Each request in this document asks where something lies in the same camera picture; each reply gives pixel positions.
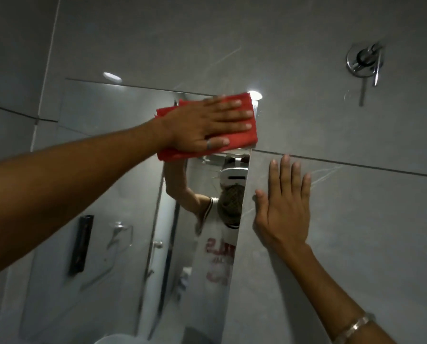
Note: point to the person's left thumb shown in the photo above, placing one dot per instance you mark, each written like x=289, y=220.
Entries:
x=217, y=143

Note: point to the person's left forearm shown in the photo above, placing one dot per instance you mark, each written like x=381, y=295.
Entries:
x=66, y=186

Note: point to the person's right little finger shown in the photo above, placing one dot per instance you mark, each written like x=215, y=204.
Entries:
x=306, y=191

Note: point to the person's right forearm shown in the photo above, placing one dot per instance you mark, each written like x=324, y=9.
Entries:
x=335, y=293

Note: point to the person's left little finger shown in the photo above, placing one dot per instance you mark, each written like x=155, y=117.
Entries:
x=216, y=98

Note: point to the red cleaning cloth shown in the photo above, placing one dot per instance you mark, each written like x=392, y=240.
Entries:
x=242, y=136

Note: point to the chrome wall tap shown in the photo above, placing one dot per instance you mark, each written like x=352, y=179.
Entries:
x=362, y=60

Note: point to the person's right hand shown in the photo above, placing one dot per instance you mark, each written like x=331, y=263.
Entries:
x=283, y=214

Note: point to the person's left middle finger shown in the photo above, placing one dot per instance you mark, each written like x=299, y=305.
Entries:
x=235, y=113

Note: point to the person's right thumb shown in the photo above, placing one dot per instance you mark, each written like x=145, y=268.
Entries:
x=261, y=204

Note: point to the person's right middle finger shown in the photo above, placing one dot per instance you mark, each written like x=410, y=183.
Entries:
x=286, y=175

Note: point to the person's left hand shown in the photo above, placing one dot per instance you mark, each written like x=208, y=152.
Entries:
x=188, y=127

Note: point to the wall mirror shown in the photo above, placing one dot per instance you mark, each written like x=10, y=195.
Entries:
x=109, y=175

